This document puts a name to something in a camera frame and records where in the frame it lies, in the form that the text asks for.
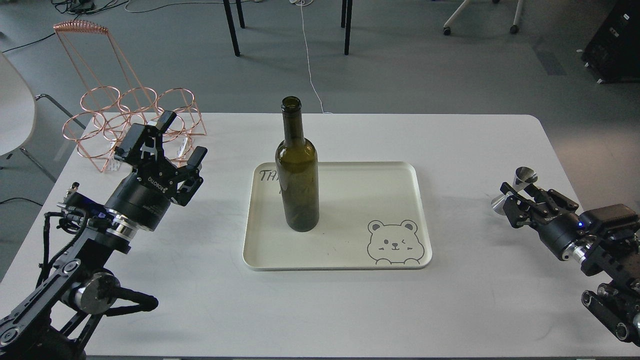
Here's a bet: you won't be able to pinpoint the copper wire bottle rack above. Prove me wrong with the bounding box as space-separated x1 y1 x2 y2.
54 20 208 173

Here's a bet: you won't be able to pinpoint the black case at right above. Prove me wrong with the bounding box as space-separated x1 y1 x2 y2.
581 0 640 84

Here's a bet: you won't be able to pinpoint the black table legs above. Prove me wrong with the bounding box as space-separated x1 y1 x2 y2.
222 0 354 57

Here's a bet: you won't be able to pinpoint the white chair at left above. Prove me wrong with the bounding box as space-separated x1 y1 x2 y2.
0 54 73 183

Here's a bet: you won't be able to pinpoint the dark green wine bottle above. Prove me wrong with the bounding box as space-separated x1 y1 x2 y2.
275 96 320 232

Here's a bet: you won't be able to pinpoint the black floor cables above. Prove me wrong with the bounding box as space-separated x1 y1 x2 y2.
0 0 226 54

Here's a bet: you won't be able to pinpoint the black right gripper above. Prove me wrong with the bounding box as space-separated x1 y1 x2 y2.
500 182 586 261

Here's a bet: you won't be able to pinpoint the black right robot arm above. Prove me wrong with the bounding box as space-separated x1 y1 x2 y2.
500 182 640 345

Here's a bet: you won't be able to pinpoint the white office chair base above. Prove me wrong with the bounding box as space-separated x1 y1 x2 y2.
442 0 526 36

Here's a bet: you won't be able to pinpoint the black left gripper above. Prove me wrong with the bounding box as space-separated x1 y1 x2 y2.
105 111 208 231

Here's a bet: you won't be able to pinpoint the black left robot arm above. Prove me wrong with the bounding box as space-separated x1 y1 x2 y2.
1 111 207 360

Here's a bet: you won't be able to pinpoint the white floor cable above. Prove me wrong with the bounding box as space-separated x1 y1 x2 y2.
290 0 333 115

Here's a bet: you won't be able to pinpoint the cream bear print tray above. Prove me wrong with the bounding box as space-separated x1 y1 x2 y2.
243 161 433 271

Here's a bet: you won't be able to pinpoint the steel double jigger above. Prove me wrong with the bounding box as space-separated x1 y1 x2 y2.
491 166 538 215

